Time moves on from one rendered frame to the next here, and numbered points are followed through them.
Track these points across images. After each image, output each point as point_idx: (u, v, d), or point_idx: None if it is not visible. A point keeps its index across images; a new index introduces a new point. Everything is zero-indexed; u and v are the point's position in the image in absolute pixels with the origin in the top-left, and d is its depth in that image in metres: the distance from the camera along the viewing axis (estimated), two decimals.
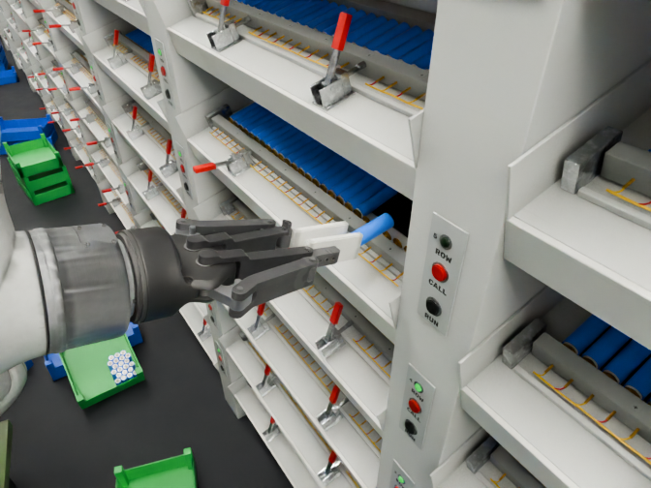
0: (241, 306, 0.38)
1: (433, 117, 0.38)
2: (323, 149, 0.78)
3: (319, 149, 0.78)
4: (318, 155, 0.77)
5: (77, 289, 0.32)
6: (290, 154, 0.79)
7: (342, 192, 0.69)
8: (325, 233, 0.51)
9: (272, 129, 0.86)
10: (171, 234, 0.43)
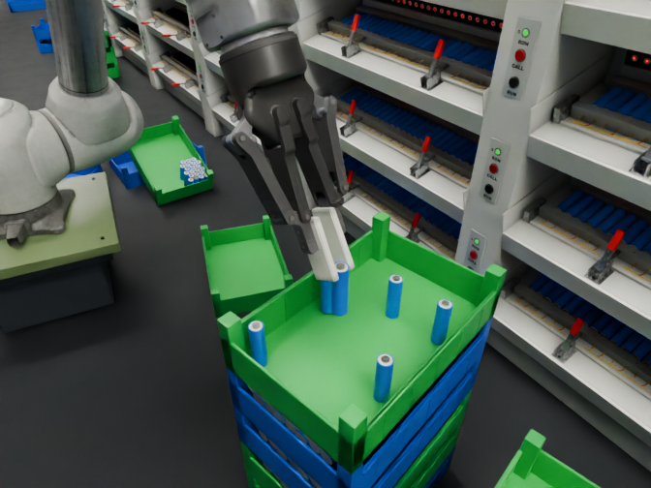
0: (328, 103, 0.50)
1: None
2: None
3: None
4: None
5: None
6: None
7: None
8: (317, 251, 0.50)
9: None
10: (237, 116, 0.44)
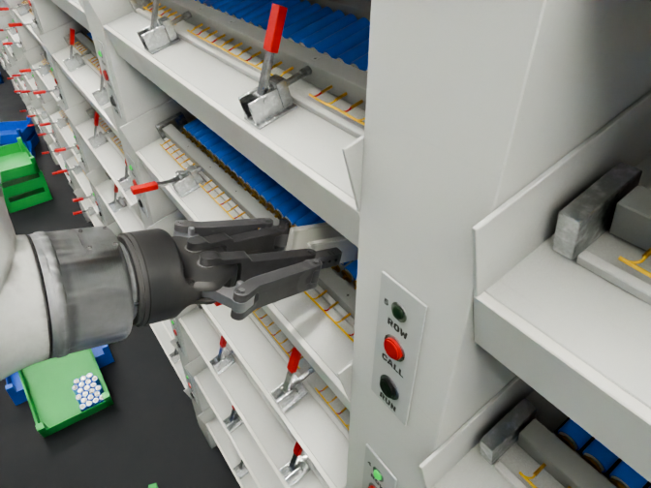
0: (243, 308, 0.38)
1: (375, 147, 0.28)
2: None
3: None
4: None
5: (80, 291, 0.32)
6: (244, 171, 0.68)
7: (298, 220, 0.58)
8: (323, 232, 0.51)
9: (227, 141, 0.75)
10: (171, 236, 0.43)
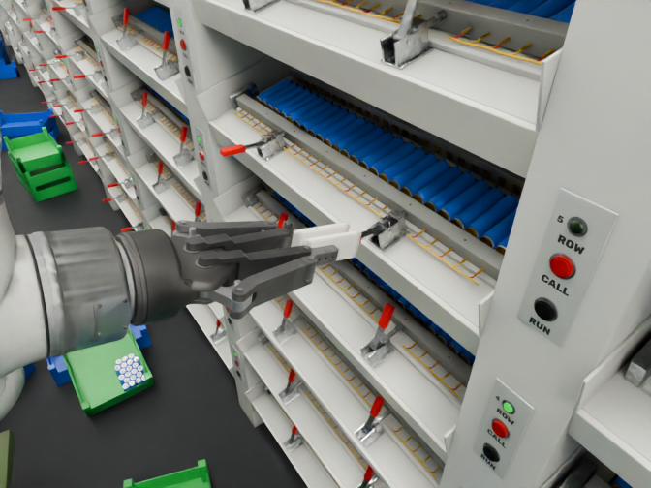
0: (180, 230, 0.47)
1: (576, 59, 0.29)
2: (368, 129, 0.69)
3: (363, 129, 0.69)
4: (363, 136, 0.67)
5: None
6: (330, 135, 0.70)
7: (397, 175, 0.60)
8: None
9: (306, 108, 0.76)
10: (205, 304, 0.39)
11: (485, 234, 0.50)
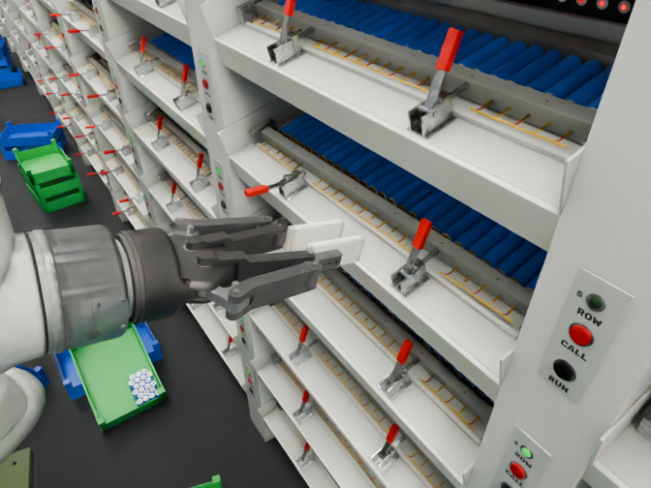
0: (177, 228, 0.47)
1: (597, 160, 0.32)
2: (393, 165, 0.72)
3: (389, 166, 0.72)
4: (389, 171, 0.71)
5: None
6: (357, 169, 0.73)
7: (425, 214, 0.63)
8: None
9: (331, 142, 0.80)
10: (203, 303, 0.40)
11: (512, 276, 0.54)
